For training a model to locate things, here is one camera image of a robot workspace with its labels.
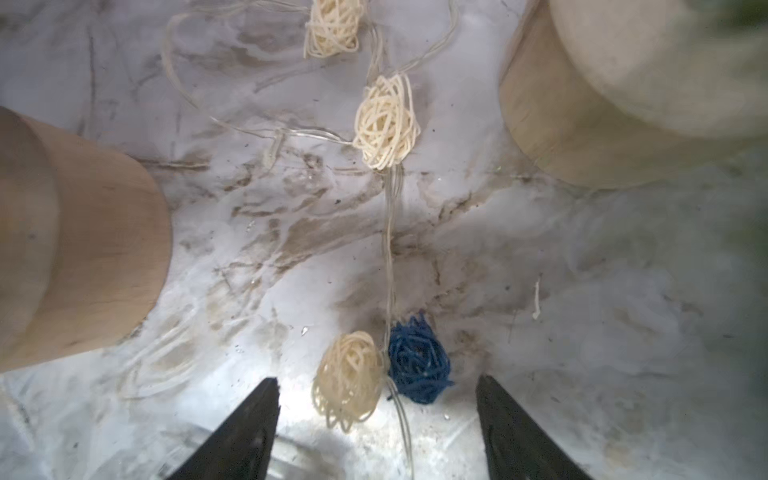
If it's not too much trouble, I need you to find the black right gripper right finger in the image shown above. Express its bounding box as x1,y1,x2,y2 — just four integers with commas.
476,374,591,480

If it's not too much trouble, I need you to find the green christmas tree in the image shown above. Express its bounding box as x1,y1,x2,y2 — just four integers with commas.
1,109,172,372
499,1,767,189

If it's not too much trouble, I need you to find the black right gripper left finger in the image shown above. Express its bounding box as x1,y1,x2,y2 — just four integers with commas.
170,378,280,480

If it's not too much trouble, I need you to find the green right christmas tree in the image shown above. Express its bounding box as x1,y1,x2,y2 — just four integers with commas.
499,1,767,189

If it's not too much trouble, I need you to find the green left christmas tree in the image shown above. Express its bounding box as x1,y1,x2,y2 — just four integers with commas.
1,109,172,372

